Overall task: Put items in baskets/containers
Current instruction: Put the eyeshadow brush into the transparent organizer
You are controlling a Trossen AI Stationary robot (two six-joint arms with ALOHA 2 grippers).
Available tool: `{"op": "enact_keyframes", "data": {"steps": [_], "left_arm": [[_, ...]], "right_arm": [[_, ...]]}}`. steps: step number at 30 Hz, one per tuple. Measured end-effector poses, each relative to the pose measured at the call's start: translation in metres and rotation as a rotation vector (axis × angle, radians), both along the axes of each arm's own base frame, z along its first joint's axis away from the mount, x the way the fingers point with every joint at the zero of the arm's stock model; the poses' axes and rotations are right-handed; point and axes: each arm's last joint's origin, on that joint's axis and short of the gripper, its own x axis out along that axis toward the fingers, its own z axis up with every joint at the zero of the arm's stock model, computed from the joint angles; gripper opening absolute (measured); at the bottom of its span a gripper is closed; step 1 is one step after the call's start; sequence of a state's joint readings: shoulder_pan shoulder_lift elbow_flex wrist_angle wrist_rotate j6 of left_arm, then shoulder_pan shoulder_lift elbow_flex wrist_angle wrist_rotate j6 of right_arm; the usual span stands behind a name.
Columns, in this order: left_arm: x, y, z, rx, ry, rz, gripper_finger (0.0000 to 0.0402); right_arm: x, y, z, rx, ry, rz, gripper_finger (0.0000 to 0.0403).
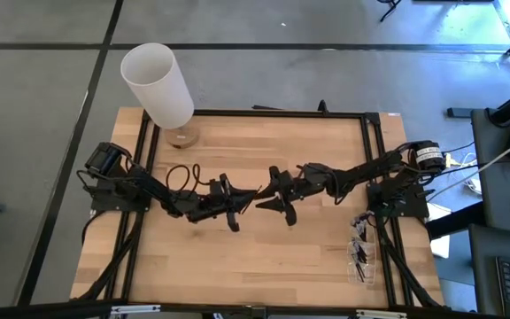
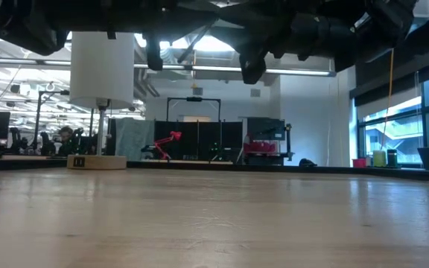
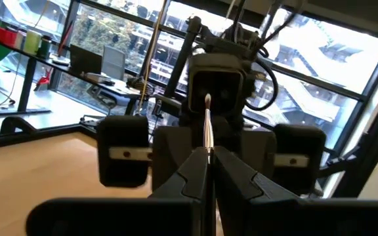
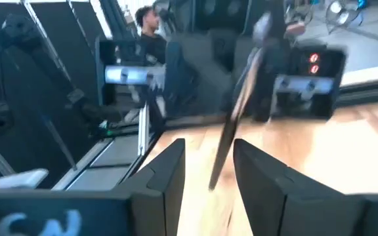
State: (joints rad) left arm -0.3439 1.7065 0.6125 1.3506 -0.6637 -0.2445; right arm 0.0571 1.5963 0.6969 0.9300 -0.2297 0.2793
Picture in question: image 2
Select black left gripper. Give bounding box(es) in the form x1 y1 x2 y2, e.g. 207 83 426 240
139 0 219 71

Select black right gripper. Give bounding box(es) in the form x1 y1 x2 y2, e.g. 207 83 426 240
220 0 334 86

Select long ceiling light strip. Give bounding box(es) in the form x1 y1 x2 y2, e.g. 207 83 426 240
0 56 337 78

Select white shade wooden base lamp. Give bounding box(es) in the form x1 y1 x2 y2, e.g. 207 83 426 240
66 31 136 171

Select black machine on cart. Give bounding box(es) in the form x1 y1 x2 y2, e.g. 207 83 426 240
241 116 296 166

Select person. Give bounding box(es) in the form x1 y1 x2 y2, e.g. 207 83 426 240
243 133 278 155
56 125 86 156

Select black partition panels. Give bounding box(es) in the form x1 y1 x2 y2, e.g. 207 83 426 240
154 120 244 162

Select grey-green cloth panel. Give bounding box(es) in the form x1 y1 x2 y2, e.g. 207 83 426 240
114 117 156 162

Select black metal stand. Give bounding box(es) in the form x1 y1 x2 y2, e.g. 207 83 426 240
34 89 71 150

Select black dome object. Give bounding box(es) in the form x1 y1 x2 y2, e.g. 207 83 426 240
297 157 318 168

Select green cup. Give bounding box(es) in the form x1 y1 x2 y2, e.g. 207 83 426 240
372 149 387 168

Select dark cup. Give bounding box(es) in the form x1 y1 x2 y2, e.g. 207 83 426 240
386 148 399 168

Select black gantry frame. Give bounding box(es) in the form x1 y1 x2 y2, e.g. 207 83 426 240
165 96 222 124

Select black aluminium table frame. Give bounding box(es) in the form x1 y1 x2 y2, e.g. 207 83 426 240
0 154 429 184

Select yellow hanging cable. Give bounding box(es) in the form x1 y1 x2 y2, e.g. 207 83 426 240
381 48 396 150

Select silver ventilation duct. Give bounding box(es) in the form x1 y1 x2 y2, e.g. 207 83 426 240
411 0 429 20

